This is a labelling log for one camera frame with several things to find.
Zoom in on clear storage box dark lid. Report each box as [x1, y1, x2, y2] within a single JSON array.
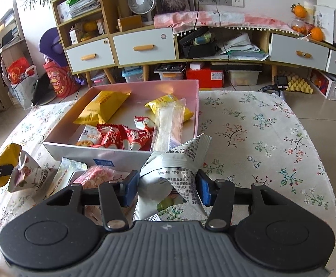
[[153, 63, 187, 81]]

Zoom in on dark yellow snack packet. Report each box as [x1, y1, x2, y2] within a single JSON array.
[[0, 142, 23, 188]]

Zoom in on wooden bookshelf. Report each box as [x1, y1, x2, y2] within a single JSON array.
[[0, 0, 27, 122]]

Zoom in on pink cloth runner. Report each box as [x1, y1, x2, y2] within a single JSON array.
[[153, 10, 301, 35]]

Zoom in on pink and silver cardboard box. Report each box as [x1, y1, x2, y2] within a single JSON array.
[[42, 79, 200, 169]]

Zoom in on black cable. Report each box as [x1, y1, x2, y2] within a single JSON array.
[[214, 3, 235, 87], [182, 0, 203, 72]]

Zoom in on white plastic bag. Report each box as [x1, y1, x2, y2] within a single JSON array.
[[8, 65, 39, 110]]

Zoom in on black case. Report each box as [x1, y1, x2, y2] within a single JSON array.
[[178, 26, 219, 60]]

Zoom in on grey white printed snack packet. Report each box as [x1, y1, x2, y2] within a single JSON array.
[[133, 133, 212, 223]]

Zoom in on cream white snack packet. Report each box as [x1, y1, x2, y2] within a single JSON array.
[[53, 157, 88, 192]]

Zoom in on red round-print bag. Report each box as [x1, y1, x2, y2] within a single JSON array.
[[42, 60, 80, 99]]

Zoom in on small clear storage box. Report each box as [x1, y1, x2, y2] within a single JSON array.
[[91, 71, 111, 87]]

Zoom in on wide white cabinet drawer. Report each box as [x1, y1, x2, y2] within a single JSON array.
[[113, 27, 177, 67]]

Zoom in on glass jar of oranges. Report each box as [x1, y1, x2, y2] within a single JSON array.
[[290, 17, 312, 33]]

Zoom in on red gift bag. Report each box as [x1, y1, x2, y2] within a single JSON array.
[[7, 57, 33, 84]]

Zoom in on white box on shelf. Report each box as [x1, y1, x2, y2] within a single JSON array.
[[57, 1, 70, 22]]

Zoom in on yellow egg tray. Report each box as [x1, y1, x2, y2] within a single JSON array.
[[277, 71, 314, 94]]

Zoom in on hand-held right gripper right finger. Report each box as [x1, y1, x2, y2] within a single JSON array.
[[195, 169, 289, 232]]

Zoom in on large orange-yellow snack packet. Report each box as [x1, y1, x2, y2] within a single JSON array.
[[73, 90, 131, 126]]

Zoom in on long clear snack packet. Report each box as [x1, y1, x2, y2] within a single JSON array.
[[151, 97, 187, 152]]

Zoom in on orange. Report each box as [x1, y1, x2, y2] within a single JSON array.
[[291, 3, 307, 18], [309, 27, 325, 41]]

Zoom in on large white low-cabinet drawer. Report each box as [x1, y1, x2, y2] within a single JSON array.
[[268, 33, 330, 71]]

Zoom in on white and red patterned box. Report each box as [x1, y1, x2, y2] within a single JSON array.
[[309, 69, 336, 102]]

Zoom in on brown cardboard box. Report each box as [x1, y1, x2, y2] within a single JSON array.
[[116, 14, 143, 32]]

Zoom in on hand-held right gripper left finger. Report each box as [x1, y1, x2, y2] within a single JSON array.
[[41, 171, 140, 232]]

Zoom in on blue lidded storage box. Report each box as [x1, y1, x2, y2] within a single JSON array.
[[121, 66, 144, 84]]

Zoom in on pink nougat packet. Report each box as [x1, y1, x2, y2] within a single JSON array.
[[70, 166, 128, 194]]

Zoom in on white desk fan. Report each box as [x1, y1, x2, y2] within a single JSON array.
[[128, 0, 157, 26]]

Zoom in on tall wooden shelf cabinet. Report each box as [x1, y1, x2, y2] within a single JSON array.
[[52, 0, 177, 88]]

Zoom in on purple hat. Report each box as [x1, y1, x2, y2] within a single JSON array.
[[39, 27, 69, 67]]

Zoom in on clear storage box yellow contents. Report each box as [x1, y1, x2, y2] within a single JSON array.
[[227, 69, 262, 86]]

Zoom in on white and brown snack packet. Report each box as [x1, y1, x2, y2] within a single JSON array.
[[7, 151, 59, 199]]

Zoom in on bright yellow snack packet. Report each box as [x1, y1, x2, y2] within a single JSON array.
[[144, 94, 194, 123]]

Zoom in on black flat board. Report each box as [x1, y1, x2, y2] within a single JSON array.
[[31, 73, 54, 106]]

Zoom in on orange fruit on shelf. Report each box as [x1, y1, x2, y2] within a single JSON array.
[[81, 20, 97, 41]]

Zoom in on stack of papers on shelf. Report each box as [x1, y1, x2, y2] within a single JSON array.
[[65, 0, 101, 19]]

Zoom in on black device on tripod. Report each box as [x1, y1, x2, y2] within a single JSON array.
[[264, 75, 289, 99]]

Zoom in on narrow white cabinet drawer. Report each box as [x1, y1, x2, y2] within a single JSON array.
[[65, 39, 117, 74]]

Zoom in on pile of papers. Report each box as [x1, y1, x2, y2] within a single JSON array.
[[217, 33, 269, 60]]

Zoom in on floral tablecloth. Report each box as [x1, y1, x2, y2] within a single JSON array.
[[0, 91, 336, 277]]

